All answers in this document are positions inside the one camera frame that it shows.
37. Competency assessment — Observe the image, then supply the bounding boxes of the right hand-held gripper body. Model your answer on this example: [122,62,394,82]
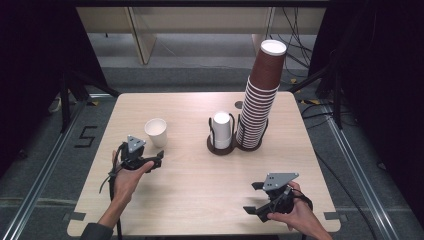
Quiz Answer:
[261,171,300,215]

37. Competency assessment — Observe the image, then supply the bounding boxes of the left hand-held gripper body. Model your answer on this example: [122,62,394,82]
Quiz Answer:
[116,134,153,172]

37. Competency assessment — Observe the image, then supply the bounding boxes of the single white paper cup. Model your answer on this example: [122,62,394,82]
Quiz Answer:
[143,117,169,149]

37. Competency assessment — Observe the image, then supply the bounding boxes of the dark wooden cup holder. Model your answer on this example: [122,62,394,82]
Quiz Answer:
[206,113,269,156]

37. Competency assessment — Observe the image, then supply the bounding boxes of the white paper cups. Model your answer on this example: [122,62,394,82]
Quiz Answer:
[212,111,233,150]

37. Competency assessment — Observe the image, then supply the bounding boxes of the stack of brown paper cups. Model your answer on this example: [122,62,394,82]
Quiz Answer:
[237,39,288,149]

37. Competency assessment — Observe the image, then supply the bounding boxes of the person's left hand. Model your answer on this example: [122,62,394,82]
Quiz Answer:
[111,149,156,205]

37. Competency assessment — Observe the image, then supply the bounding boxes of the person's right hand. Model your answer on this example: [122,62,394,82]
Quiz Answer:
[266,181,326,236]

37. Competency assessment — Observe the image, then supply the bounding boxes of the black tape strip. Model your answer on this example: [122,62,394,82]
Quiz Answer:
[63,211,87,222]
[324,211,348,223]

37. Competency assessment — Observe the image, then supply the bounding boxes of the black metal stand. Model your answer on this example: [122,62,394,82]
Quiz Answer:
[289,62,345,130]
[59,69,121,133]

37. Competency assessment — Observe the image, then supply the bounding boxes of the dark curtain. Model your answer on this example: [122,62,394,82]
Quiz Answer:
[309,0,424,221]
[0,0,108,171]

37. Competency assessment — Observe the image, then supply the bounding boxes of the beige wooden desk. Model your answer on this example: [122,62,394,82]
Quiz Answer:
[75,6,328,66]

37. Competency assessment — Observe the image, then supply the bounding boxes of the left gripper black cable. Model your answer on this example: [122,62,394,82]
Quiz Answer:
[98,143,124,240]

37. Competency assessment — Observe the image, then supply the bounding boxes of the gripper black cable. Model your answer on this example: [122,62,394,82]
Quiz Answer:
[289,187,314,212]
[98,143,124,240]

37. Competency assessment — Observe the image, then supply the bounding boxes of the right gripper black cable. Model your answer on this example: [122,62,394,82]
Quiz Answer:
[289,187,314,212]

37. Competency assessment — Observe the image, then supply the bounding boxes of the black floor cable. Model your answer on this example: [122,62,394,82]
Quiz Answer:
[313,150,379,240]

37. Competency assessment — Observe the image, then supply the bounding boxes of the metal floor rail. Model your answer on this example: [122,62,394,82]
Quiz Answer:
[323,108,399,240]
[0,94,91,240]

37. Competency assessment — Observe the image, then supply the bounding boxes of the bundle of black cables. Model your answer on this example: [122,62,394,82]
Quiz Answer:
[269,6,315,80]

